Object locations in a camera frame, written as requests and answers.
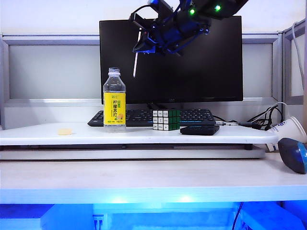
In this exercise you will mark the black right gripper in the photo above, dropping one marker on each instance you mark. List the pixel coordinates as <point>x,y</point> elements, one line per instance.
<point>172,31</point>

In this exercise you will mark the thin wooden stick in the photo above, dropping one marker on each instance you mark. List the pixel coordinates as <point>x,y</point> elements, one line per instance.
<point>135,67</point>

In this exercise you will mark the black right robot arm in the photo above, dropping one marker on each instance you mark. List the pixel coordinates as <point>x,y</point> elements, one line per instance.
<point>227,9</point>

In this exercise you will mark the clear bottle with yellow label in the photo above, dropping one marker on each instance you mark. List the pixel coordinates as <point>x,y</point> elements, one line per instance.
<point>114,107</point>

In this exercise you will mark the black computer monitor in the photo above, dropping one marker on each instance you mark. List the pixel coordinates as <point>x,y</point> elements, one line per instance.
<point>192,76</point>

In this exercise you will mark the black computer keyboard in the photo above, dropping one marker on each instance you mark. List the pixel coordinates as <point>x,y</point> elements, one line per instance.
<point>136,117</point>

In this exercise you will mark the Rubik's cube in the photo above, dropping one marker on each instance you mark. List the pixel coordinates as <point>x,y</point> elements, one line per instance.
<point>168,119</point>

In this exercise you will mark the grey office partition panel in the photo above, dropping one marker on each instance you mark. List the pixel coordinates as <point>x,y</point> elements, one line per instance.
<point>48,72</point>

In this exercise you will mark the small black box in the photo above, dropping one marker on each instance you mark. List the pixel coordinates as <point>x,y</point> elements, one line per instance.
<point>199,130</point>

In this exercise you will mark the small yellow eraser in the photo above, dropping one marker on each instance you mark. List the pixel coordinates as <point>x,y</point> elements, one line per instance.
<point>64,131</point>

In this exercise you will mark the white desk riser platform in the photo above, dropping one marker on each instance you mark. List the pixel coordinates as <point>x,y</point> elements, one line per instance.
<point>72,141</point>

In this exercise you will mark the side partition panel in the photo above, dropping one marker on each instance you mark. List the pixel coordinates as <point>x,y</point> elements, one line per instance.
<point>296,95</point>

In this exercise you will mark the white paper cup blue logo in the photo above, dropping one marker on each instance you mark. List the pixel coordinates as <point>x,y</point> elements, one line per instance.
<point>290,129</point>

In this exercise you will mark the black and blue computer mouse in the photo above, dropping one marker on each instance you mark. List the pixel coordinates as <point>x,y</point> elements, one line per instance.
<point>287,155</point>

